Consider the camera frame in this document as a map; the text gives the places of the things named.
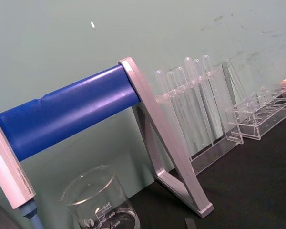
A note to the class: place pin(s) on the clear acrylic test tube rack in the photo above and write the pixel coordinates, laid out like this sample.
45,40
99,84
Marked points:
250,130

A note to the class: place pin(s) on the clear acrylic pipette rack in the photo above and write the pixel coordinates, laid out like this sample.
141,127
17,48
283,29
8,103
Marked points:
212,155

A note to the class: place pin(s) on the black table cloth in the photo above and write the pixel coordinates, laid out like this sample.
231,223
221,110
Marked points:
252,190

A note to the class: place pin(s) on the clear glass beaker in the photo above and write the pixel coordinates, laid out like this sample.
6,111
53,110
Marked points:
97,205

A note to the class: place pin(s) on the grey stand with blue bar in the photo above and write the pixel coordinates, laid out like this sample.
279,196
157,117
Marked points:
62,119

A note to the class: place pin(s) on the grey and blue micropipette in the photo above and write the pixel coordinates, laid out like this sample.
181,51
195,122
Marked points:
7,162

